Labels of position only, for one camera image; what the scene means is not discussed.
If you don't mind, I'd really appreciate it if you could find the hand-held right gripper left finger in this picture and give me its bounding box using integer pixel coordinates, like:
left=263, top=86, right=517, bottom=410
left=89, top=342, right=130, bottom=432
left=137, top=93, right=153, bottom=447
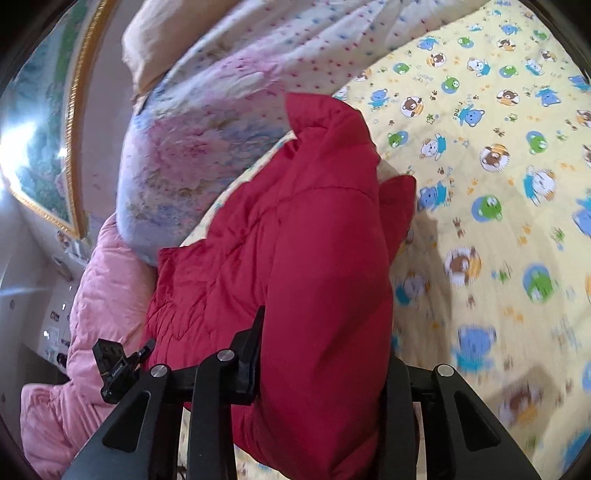
left=60, top=305, right=266, bottom=480

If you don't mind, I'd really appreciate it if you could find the yellow bear printed bedsheet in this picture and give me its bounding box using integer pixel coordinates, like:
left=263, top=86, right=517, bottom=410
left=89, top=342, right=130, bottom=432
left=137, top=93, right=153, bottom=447
left=180, top=0, right=591, bottom=480

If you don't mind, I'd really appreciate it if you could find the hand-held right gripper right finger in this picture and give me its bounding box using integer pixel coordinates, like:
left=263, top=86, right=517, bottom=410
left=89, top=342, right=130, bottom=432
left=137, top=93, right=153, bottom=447
left=379, top=356, right=542, bottom=480

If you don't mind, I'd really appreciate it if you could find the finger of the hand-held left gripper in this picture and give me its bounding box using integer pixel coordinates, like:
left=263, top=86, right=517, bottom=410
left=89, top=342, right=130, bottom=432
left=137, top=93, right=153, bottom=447
left=92, top=338, right=157, bottom=403

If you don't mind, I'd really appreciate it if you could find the pink quilt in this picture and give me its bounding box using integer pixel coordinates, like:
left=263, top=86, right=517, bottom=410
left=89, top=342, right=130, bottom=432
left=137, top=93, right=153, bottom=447
left=21, top=212, right=195, bottom=480

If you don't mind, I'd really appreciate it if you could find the red quilted jacket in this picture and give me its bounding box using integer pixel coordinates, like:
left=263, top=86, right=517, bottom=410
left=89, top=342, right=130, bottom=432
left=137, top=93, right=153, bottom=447
left=143, top=91, right=421, bottom=480

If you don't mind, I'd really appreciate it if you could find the beige pillow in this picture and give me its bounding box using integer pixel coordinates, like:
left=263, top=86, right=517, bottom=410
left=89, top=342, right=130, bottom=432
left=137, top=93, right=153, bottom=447
left=122, top=0, right=245, bottom=93

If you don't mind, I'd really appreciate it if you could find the gold framed picture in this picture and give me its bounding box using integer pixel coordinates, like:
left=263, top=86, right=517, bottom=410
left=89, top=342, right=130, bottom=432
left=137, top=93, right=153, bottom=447
left=0, top=0, right=118, bottom=241

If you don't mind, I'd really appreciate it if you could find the floral quilt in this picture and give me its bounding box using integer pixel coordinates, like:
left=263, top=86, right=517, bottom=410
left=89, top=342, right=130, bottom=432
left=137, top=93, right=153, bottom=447
left=115, top=0, right=490, bottom=267

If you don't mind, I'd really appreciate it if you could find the white cabinet with stickers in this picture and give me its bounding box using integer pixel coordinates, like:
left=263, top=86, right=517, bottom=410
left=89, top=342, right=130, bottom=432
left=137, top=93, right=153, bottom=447
left=0, top=203, right=93, bottom=384

